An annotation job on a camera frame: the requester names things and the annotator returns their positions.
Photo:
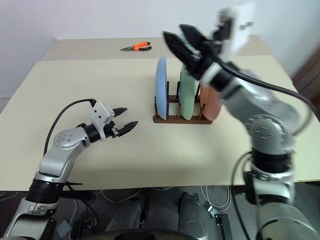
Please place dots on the dark brown furniture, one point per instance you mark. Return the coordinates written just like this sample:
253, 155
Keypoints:
307, 72

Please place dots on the pink plate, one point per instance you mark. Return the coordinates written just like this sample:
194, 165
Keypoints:
212, 105

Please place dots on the dark rounded robot torso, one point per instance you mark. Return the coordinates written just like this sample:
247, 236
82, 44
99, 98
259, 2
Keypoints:
150, 235

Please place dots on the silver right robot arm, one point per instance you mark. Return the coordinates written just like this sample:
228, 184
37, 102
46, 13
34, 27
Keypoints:
262, 105

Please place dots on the black zip tie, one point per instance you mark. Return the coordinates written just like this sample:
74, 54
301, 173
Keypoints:
72, 184

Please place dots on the blue plate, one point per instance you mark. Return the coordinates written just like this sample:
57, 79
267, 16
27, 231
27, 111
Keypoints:
161, 87

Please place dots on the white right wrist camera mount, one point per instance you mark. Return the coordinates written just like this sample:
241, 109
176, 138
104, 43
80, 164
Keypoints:
240, 30

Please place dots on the wooden dish rack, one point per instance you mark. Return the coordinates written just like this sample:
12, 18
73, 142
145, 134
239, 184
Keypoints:
182, 120

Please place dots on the green plate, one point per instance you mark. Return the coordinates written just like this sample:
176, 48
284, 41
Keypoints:
187, 100

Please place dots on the black flat bar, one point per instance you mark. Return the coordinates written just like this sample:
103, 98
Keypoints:
225, 226

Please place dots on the black floor device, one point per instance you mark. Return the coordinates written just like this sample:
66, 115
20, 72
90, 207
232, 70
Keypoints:
82, 225

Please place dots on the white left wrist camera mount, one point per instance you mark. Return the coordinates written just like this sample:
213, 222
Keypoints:
100, 115

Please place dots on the small grey plug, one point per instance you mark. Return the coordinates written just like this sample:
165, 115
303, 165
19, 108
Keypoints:
212, 210

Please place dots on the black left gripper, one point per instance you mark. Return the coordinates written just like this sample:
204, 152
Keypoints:
111, 130

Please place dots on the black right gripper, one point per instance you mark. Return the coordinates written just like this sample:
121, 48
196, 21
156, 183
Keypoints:
207, 55

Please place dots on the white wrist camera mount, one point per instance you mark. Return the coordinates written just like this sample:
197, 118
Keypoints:
100, 115
240, 30

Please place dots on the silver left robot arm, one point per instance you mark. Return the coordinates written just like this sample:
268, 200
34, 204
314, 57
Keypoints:
62, 142

